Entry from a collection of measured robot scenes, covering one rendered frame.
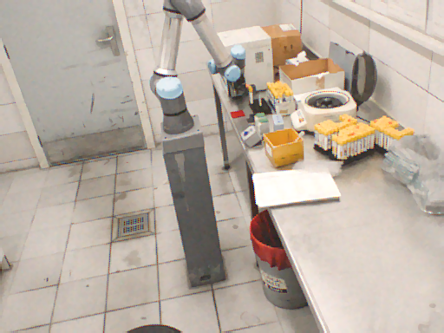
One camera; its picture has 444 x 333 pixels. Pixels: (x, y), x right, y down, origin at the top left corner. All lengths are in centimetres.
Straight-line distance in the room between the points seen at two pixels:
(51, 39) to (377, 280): 310
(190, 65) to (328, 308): 293
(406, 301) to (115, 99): 308
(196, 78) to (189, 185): 187
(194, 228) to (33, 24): 216
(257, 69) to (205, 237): 98
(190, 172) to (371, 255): 104
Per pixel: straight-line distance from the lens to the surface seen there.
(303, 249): 153
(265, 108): 242
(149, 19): 385
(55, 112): 408
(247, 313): 252
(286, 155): 193
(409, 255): 154
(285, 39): 304
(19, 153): 438
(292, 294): 243
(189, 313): 257
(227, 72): 217
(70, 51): 389
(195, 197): 231
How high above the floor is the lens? 189
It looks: 31 degrees down
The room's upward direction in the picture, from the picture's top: 9 degrees counter-clockwise
